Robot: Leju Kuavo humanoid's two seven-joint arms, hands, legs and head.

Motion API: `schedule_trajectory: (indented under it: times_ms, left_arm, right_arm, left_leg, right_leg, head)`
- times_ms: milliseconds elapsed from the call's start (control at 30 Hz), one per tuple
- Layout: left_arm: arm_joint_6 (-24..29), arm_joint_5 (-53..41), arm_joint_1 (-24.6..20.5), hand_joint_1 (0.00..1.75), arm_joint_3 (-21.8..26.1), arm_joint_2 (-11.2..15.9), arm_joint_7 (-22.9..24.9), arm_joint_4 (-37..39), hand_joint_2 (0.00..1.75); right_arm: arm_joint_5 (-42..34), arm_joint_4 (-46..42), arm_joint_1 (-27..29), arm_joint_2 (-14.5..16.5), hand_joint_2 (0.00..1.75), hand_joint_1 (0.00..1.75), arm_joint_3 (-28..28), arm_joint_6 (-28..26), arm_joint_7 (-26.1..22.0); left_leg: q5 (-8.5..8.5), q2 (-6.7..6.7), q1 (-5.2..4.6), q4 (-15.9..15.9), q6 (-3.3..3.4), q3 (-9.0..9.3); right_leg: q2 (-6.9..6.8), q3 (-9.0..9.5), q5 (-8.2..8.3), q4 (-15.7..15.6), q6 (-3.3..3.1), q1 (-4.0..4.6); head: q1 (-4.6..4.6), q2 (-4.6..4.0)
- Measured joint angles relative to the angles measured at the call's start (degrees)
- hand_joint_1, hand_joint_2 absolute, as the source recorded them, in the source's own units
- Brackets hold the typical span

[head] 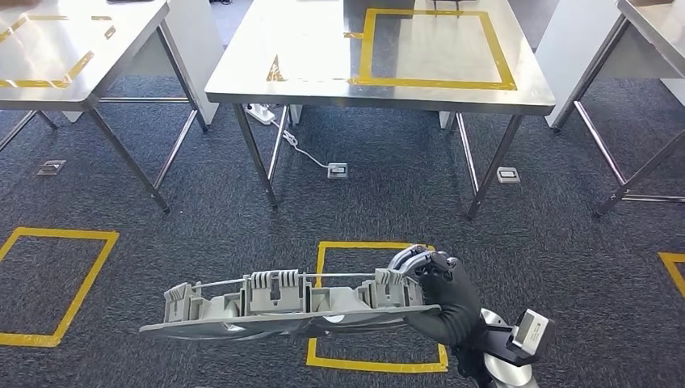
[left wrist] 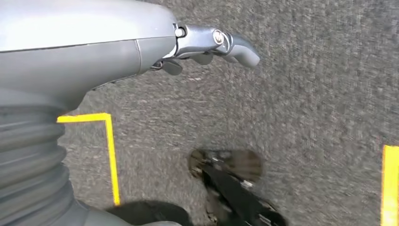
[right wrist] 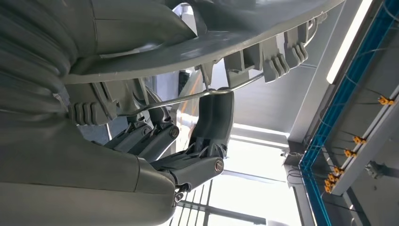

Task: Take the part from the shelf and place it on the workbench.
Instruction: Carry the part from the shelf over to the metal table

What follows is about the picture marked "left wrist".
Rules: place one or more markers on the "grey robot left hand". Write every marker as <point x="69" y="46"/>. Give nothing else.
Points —
<point x="78" y="46"/>

